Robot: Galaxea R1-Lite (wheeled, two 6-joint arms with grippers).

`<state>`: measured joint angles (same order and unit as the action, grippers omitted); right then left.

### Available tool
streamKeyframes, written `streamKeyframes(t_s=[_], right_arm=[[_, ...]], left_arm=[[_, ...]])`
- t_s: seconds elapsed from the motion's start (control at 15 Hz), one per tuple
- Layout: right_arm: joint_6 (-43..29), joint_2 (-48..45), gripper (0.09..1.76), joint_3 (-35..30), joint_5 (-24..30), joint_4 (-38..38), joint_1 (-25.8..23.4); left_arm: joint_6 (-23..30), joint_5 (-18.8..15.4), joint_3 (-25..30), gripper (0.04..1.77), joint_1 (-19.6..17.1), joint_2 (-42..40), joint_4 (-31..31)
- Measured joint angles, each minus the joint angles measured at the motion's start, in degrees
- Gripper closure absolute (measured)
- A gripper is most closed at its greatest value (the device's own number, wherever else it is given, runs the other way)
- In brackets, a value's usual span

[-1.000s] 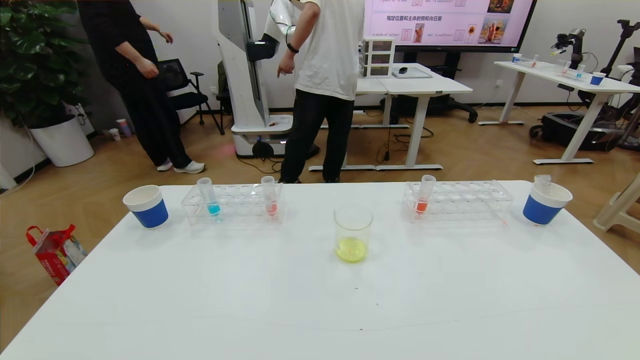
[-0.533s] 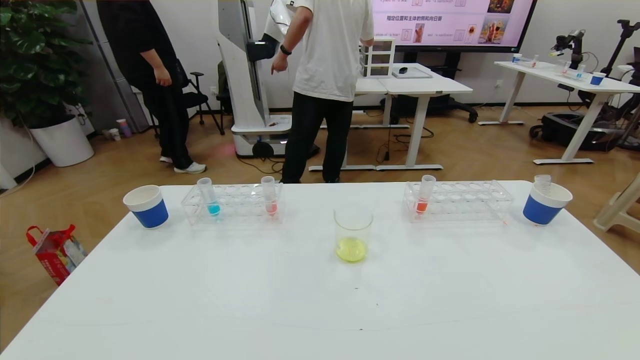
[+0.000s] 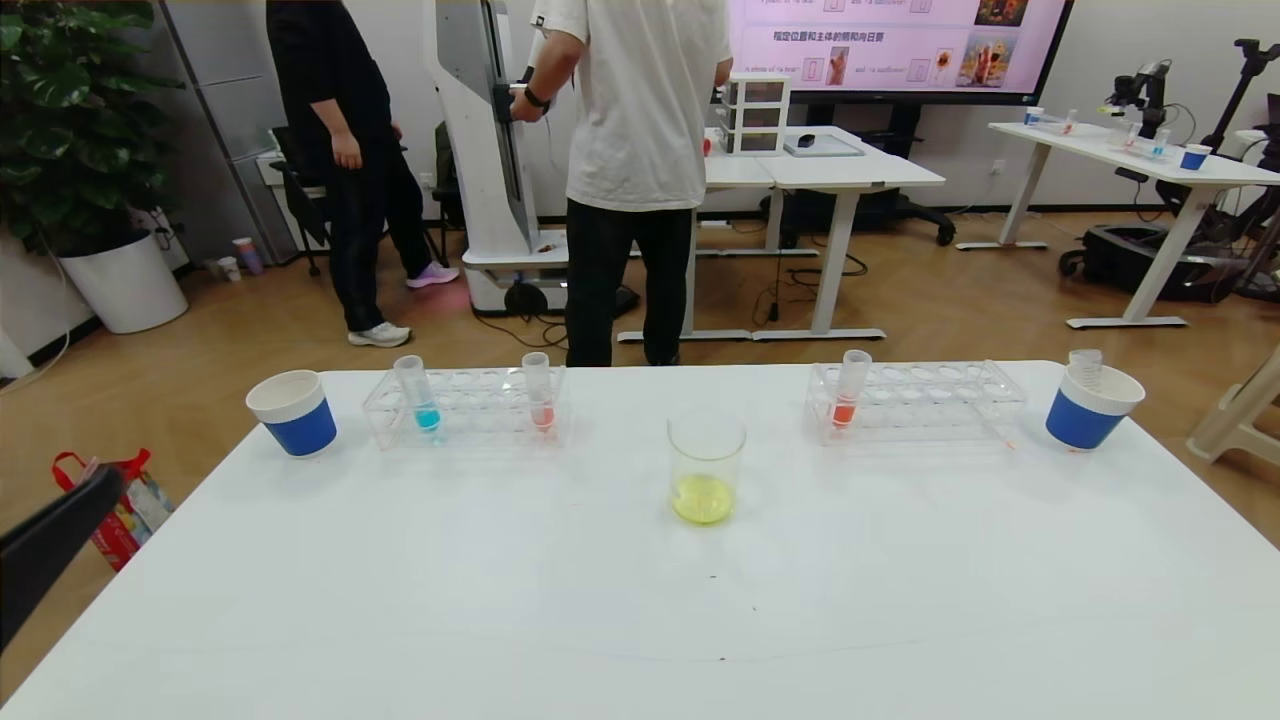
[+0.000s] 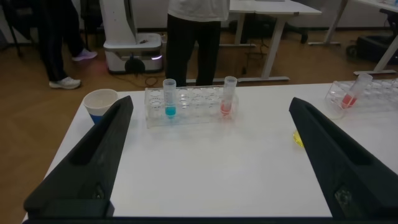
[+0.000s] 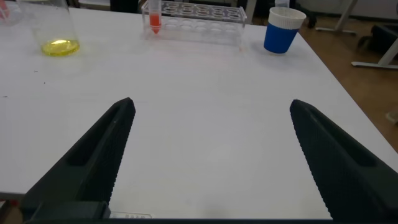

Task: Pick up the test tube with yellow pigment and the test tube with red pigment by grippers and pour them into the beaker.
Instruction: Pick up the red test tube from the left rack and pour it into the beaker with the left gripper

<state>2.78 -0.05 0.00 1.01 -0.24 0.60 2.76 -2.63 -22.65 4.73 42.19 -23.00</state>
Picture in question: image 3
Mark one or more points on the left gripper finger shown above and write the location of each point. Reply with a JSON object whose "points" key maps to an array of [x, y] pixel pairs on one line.
{"points": [[50, 550]]}

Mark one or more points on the red pigment test tube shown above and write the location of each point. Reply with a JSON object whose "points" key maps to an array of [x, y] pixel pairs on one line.
{"points": [[844, 411], [542, 415]]}

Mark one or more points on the yellow pigment test tube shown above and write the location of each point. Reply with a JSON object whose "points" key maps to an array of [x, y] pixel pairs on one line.
{"points": [[1086, 365]]}

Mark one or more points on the black background robot arm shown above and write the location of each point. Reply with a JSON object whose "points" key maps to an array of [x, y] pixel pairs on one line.
{"points": [[1145, 85]]}

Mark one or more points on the blue pigment test tube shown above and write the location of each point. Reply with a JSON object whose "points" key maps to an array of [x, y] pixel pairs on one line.
{"points": [[426, 417]]}

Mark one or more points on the clear plastic test tube rack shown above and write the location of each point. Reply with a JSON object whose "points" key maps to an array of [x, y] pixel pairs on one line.
{"points": [[910, 405], [480, 415]]}

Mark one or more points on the clear glass beaker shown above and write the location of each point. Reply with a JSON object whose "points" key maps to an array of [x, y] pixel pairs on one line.
{"points": [[704, 498]]}

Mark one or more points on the small test tube rack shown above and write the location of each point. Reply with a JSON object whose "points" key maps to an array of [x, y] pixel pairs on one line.
{"points": [[1058, 125], [1140, 148]]}

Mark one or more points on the red shopping bag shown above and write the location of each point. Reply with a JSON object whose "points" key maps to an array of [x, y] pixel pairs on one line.
{"points": [[125, 530]]}

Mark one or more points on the white plant pot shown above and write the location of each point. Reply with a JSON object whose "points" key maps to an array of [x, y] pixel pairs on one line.
{"points": [[125, 285]]}

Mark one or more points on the blue white paper cup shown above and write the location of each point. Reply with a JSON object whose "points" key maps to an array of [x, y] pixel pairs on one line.
{"points": [[297, 427], [1082, 422]]}

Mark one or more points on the small white cup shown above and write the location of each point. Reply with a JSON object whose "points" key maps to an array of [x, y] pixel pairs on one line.
{"points": [[228, 268]]}

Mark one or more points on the green potted plant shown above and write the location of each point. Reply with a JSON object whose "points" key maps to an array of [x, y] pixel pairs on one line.
{"points": [[60, 120]]}

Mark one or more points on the black office chair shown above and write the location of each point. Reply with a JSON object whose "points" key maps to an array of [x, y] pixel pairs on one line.
{"points": [[300, 190]]}

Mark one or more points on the grey metal cabinet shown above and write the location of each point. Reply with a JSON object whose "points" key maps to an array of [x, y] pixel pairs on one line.
{"points": [[220, 80]]}

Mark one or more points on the person in black clothes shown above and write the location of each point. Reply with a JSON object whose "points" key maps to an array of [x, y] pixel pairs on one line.
{"points": [[340, 100]]}

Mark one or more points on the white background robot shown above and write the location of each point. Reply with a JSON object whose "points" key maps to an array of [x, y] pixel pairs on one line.
{"points": [[470, 150]]}

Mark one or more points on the person in white shirt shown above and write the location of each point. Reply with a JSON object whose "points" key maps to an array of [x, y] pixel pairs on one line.
{"points": [[640, 100]]}

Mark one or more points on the white standing desk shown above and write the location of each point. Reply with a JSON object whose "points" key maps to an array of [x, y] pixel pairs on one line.
{"points": [[860, 170], [740, 170]]}

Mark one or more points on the white drawer organizer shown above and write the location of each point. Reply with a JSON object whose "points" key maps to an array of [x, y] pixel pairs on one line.
{"points": [[762, 110]]}

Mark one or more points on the grey mouse pad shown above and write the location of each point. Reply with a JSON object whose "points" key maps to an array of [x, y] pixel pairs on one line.
{"points": [[840, 148]]}

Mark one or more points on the black display stand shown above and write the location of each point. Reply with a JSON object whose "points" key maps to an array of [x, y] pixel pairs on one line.
{"points": [[905, 115]]}

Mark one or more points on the long white desk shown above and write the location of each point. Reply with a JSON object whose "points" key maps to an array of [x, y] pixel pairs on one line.
{"points": [[1100, 145]]}

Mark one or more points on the black tripod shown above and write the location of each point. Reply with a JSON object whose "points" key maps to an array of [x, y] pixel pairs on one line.
{"points": [[1250, 46]]}

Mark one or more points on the large wall display screen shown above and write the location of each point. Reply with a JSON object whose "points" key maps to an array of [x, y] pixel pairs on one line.
{"points": [[900, 50]]}

